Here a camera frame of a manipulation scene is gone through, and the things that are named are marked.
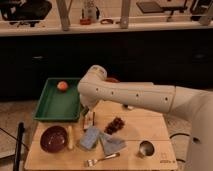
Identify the green pepper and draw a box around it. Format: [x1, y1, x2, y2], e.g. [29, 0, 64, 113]
[82, 107, 89, 116]

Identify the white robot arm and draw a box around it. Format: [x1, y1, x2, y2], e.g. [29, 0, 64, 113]
[78, 65, 213, 171]

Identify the orange bowl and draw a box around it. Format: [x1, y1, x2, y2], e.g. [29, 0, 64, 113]
[106, 77, 120, 83]

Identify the purple bowl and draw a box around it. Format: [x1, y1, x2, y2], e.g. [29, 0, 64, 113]
[40, 126, 68, 153]

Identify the small wooden-edged box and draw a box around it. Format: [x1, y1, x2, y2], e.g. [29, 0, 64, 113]
[83, 111, 95, 130]

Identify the blue sponge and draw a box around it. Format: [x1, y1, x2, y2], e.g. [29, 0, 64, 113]
[80, 126, 100, 150]

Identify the bunch of dark grapes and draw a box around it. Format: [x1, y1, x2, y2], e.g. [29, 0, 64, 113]
[104, 117, 125, 135]

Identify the green plastic tray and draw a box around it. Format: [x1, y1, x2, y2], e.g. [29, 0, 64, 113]
[34, 78, 81, 122]

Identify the grey-blue cloth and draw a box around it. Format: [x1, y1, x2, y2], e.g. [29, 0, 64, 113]
[100, 133, 126, 155]

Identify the orange fruit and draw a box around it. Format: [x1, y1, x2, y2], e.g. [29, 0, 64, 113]
[57, 81, 68, 91]

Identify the silver fork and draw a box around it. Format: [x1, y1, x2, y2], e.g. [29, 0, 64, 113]
[84, 152, 120, 167]

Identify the metal cup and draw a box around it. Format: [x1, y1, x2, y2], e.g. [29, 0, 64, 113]
[138, 141, 155, 158]

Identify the black pole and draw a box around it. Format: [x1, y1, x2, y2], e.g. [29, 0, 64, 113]
[13, 122, 25, 171]

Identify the red object on shelf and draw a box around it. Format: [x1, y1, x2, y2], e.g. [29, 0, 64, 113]
[80, 19, 91, 25]

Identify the black office chair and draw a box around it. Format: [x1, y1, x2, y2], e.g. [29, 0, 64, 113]
[0, 0, 52, 27]

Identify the black-handled white brush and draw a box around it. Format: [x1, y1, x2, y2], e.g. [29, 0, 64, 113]
[123, 104, 134, 110]

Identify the black floor cable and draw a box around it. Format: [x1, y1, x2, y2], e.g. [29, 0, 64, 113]
[169, 132, 190, 140]

